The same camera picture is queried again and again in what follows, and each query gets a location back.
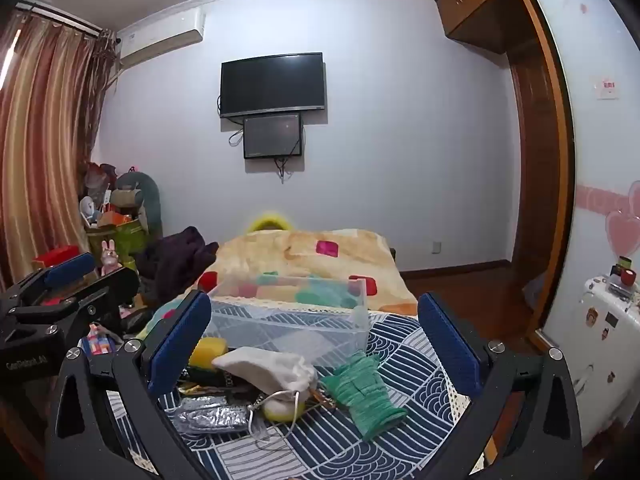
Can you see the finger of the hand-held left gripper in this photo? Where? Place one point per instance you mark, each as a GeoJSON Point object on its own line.
{"type": "Point", "coordinates": [107, 292]}
{"type": "Point", "coordinates": [70, 266]}

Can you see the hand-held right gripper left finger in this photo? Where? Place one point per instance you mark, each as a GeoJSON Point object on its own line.
{"type": "Point", "coordinates": [176, 347]}

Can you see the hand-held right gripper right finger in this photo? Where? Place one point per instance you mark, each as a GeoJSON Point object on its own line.
{"type": "Point", "coordinates": [447, 347]}

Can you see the red box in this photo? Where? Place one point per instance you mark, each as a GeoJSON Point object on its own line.
{"type": "Point", "coordinates": [55, 256]}

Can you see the yellow sponge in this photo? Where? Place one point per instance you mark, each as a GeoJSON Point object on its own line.
{"type": "Point", "coordinates": [207, 352]}

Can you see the pink bunny toy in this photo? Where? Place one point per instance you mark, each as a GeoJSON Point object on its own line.
{"type": "Point", "coordinates": [110, 260]}

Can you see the colourful checked cloth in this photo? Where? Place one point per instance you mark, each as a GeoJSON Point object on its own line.
{"type": "Point", "coordinates": [97, 342]}

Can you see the green storage bin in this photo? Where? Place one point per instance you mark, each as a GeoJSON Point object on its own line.
{"type": "Point", "coordinates": [127, 237]}

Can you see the silver glitter pouch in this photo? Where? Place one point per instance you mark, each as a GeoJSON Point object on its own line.
{"type": "Point", "coordinates": [210, 412]}

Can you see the dark purple garment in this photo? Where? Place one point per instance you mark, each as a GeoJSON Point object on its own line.
{"type": "Point", "coordinates": [175, 260]}

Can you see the green knitted cloth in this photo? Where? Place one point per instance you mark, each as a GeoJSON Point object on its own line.
{"type": "Point", "coordinates": [365, 395]}

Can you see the yellow round plush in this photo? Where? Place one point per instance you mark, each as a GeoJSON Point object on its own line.
{"type": "Point", "coordinates": [277, 410]}

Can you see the clear plastic storage box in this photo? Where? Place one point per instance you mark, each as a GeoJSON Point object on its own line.
{"type": "Point", "coordinates": [300, 327]}

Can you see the striped brown curtain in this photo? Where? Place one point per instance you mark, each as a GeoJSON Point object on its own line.
{"type": "Point", "coordinates": [45, 135]}

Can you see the blue wave-patterned bed sheet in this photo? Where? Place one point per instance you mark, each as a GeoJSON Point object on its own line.
{"type": "Point", "coordinates": [350, 460]}

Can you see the yellow blanket with coloured squares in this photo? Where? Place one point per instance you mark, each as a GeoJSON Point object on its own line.
{"type": "Point", "coordinates": [300, 260]}

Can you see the white suitcase with stickers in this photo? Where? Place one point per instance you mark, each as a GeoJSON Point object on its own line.
{"type": "Point", "coordinates": [600, 345]}

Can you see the yellow plush object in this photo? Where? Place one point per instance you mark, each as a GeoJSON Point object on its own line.
{"type": "Point", "coordinates": [270, 221]}

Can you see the red black small container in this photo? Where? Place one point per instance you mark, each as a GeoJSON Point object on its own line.
{"type": "Point", "coordinates": [624, 272]}

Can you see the wooden wardrobe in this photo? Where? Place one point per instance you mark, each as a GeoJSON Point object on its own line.
{"type": "Point", "coordinates": [540, 160]}

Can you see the white air conditioner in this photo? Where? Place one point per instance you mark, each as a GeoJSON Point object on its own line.
{"type": "Point", "coordinates": [160, 35]}

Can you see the white wall outlet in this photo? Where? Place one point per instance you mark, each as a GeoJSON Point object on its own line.
{"type": "Point", "coordinates": [436, 248]}

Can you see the small black wall monitor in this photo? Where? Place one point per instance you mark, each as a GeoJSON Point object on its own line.
{"type": "Point", "coordinates": [272, 136]}

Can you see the black wall television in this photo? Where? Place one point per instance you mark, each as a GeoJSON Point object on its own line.
{"type": "Point", "coordinates": [272, 82]}

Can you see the white wall switch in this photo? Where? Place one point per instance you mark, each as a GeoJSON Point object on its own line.
{"type": "Point", "coordinates": [608, 88]}

